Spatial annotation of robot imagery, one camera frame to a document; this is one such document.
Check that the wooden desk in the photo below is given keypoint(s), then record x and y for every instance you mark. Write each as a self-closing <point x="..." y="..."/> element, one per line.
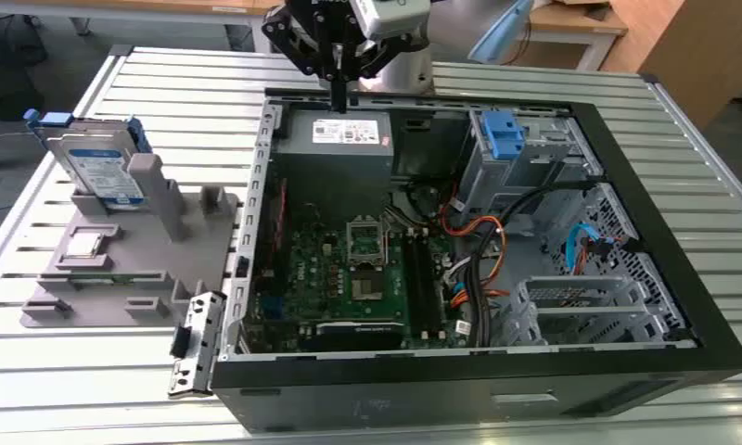
<point x="594" y="28"/>

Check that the CPU socket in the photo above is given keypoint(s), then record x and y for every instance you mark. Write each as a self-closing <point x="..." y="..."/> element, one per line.
<point x="370" y="285"/>

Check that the grey parts rack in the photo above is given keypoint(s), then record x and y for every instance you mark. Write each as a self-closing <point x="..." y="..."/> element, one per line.
<point x="155" y="259"/>

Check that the grey-framed desk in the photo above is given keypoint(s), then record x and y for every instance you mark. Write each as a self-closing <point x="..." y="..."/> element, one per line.
<point x="160" y="11"/>

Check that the black graphics card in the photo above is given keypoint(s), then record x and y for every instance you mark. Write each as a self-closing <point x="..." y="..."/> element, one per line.
<point x="359" y="338"/>

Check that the black PC case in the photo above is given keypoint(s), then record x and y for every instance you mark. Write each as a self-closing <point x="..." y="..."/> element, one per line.
<point x="408" y="398"/>

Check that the hinged metal slot bracket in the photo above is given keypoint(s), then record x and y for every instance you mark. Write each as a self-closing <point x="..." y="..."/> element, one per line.
<point x="200" y="334"/>

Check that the grey power supply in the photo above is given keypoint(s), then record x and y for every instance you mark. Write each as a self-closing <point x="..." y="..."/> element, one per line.
<point x="340" y="185"/>

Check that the green RAM stick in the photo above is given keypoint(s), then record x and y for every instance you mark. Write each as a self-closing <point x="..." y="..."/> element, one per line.
<point x="105" y="279"/>

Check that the black RAM slot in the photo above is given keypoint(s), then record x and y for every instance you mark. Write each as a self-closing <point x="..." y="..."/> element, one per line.
<point x="432" y="283"/>
<point x="415" y="283"/>

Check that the green motherboard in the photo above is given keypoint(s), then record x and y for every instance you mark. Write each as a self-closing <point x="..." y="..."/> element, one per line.
<point x="340" y="306"/>

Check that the hard disk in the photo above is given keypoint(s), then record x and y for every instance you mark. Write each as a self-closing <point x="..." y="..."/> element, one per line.
<point x="105" y="171"/>

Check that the black mesh trash bin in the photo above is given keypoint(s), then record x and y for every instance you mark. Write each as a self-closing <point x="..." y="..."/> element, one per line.
<point x="12" y="92"/>

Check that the silver CPU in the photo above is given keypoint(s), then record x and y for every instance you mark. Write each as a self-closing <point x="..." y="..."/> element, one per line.
<point x="85" y="245"/>

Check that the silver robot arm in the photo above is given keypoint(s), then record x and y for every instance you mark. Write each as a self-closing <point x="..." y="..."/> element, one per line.
<point x="408" y="69"/>

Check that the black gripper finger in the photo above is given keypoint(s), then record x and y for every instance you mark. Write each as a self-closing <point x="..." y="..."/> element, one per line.
<point x="390" y="60"/>
<point x="291" y="46"/>

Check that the metal disk bay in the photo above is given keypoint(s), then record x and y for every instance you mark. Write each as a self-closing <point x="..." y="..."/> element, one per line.
<point x="587" y="311"/>

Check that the blue plastic drive latch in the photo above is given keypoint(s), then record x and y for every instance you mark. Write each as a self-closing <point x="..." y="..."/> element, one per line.
<point x="501" y="134"/>

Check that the tall metal drive cage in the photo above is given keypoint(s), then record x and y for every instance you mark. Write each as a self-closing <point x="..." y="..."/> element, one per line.
<point x="489" y="181"/>

